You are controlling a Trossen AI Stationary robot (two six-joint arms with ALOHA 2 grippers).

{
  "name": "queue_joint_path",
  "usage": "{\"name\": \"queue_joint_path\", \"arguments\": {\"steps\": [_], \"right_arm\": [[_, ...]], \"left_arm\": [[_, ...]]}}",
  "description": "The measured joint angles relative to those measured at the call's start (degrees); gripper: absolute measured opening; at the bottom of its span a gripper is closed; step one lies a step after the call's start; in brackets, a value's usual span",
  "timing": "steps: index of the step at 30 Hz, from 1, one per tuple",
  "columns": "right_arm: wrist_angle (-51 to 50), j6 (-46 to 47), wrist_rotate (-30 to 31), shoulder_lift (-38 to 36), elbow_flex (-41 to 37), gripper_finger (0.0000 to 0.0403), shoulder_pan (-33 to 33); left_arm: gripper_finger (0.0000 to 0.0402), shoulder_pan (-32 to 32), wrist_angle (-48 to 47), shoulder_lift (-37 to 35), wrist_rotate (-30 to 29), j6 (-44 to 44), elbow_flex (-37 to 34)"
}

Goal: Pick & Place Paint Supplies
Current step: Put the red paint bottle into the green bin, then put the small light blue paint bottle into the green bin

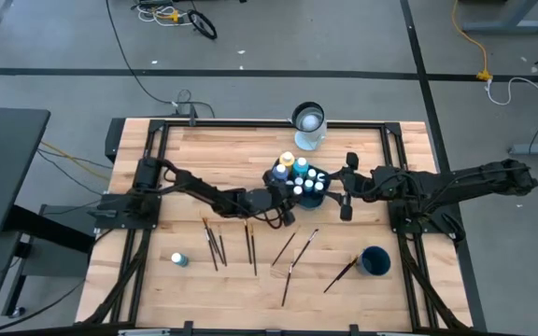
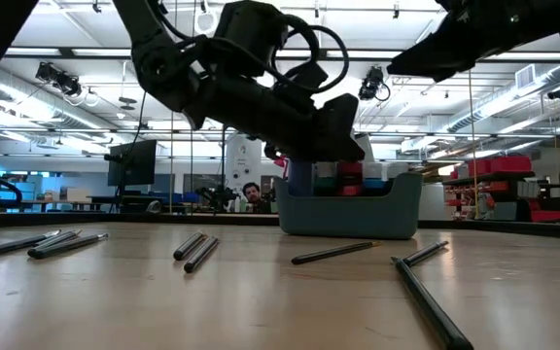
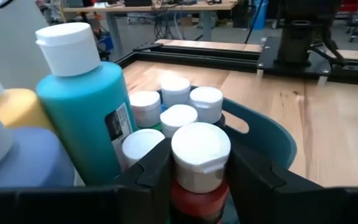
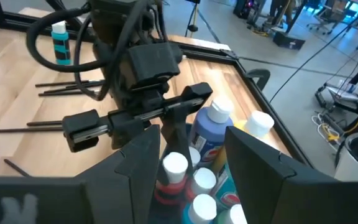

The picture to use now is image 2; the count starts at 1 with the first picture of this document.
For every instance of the cardboard box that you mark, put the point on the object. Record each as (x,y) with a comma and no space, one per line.
(78,194)

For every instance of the short black pen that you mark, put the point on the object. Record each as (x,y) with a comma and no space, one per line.
(426,253)

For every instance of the black hanging camera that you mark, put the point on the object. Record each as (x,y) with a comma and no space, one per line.
(372,82)
(59,79)

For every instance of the pink desk lamp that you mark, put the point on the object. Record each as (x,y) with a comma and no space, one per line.
(280,161)

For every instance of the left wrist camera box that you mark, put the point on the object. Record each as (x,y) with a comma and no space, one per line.
(251,34)

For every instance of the teal-green small paint bottle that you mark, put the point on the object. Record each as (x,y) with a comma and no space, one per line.
(326,187)

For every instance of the blue small paint bottle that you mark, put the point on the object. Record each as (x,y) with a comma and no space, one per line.
(372,184)

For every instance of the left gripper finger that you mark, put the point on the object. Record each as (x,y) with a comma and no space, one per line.
(340,131)

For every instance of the black ceiling fixture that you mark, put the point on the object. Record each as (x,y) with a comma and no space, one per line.
(558,92)

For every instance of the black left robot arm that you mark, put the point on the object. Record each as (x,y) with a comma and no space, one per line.
(163,68)

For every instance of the person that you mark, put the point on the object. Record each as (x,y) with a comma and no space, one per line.
(253,192)

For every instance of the teal plastic caddy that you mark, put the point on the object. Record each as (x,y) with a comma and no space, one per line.
(348,219)

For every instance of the long black pen foreground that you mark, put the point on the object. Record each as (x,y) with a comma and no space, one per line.
(430,306)

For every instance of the shelf with red bins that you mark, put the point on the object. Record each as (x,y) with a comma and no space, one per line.
(508,164)

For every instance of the white pillar panel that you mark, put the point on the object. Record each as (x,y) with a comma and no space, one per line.
(243,165)

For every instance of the black benchtop robot arm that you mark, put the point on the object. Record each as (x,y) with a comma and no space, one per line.
(217,194)

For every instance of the black monitor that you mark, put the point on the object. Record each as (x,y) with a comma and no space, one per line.
(134,163)

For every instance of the tall lavender paint bottle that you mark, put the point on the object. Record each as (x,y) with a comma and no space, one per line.
(299,180)

